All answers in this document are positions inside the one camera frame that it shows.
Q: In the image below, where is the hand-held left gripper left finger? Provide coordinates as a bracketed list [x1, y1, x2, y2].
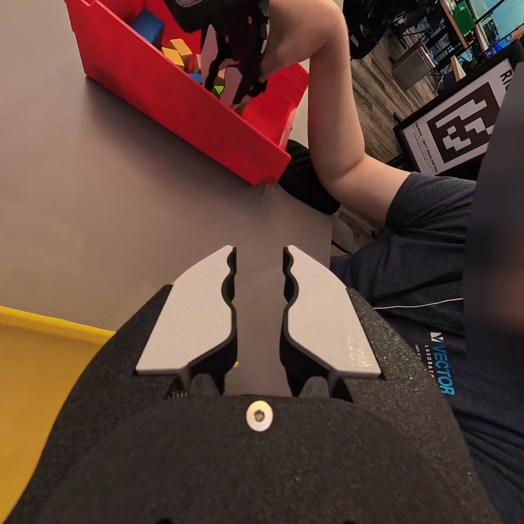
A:
[135, 245, 239, 377]

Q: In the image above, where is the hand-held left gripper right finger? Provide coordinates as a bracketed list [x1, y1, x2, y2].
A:
[280, 245, 382, 379]

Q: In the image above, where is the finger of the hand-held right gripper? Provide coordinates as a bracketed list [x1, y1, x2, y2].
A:
[200, 24, 231, 91]
[219, 52, 268, 106]

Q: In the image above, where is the red plastic bin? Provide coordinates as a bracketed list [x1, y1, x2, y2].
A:
[64, 0, 309, 187]

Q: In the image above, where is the yellow plastic bin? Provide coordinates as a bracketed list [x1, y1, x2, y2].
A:
[0, 306, 118, 510]

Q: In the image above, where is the person's right forearm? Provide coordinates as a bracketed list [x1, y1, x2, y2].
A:
[307, 0, 412, 225]

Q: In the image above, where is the person's right hand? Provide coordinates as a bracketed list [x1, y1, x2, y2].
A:
[260, 0, 330, 81]

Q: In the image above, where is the person's dark clothing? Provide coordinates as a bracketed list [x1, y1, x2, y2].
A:
[329, 172, 524, 524]

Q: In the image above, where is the black textured armrest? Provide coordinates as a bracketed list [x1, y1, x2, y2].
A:
[278, 139, 341, 215]

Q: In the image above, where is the grey waste bin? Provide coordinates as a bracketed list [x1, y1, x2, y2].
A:
[391, 41, 434, 91]

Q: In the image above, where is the framed black-white marker sign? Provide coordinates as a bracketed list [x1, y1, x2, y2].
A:
[393, 53, 515, 177]

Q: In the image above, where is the green box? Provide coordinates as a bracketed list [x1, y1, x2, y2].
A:
[452, 0, 476, 35]

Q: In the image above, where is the teal glass partition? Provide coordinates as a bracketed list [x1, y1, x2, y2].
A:
[467, 0, 524, 56]

